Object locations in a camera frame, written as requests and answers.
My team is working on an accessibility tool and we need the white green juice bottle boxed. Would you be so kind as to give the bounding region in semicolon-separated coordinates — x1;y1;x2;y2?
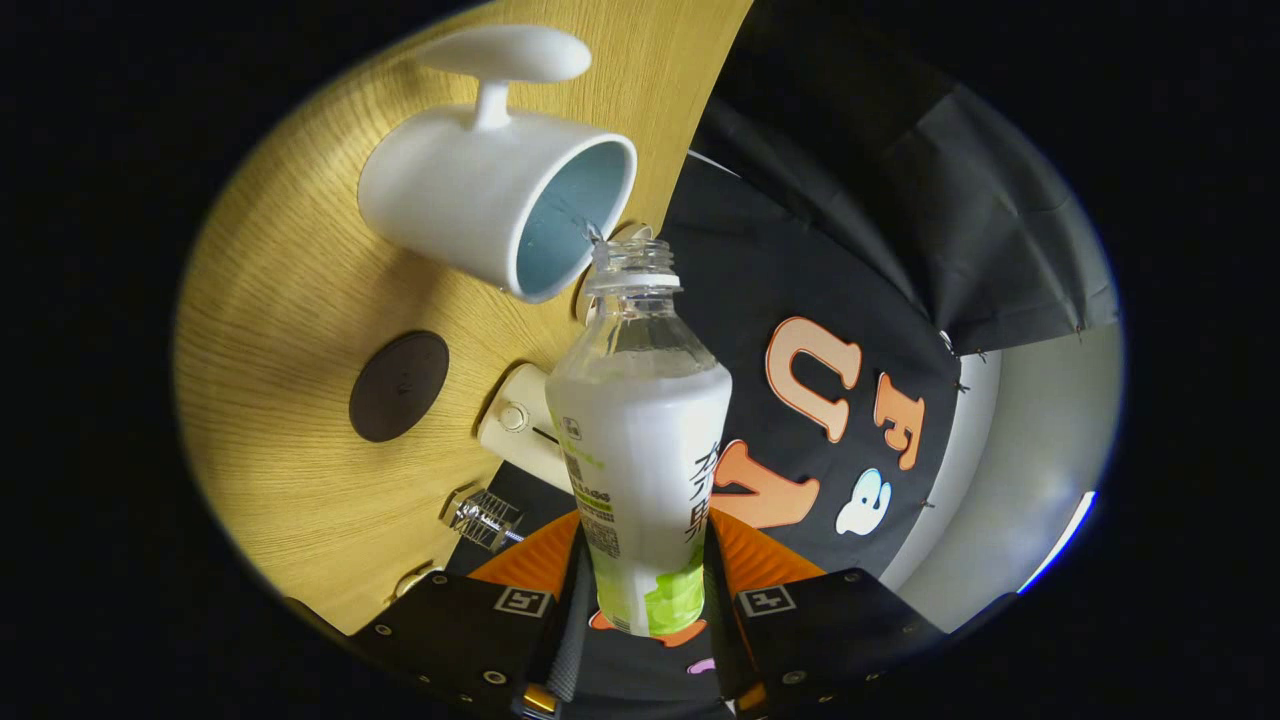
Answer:
545;238;734;638

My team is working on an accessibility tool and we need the wooden table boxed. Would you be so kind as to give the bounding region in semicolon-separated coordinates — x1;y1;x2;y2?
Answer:
172;0;756;636

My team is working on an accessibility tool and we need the large ceiling light panel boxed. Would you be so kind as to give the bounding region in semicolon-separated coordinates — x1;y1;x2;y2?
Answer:
1018;490;1098;596

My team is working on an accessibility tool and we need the white cup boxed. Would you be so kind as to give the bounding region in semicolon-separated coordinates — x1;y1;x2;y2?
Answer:
357;24;639;304

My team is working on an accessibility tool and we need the dark brown round coaster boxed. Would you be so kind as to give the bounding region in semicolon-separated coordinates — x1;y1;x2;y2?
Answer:
348;330;451;444

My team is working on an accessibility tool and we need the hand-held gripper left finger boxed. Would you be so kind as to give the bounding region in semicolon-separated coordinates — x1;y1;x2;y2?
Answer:
345;510;591;719

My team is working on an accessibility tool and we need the white toaster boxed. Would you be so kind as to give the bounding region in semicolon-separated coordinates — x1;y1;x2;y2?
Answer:
477;363;576;494

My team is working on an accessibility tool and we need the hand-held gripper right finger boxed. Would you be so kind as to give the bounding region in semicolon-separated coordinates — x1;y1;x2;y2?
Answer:
700;508;951;719

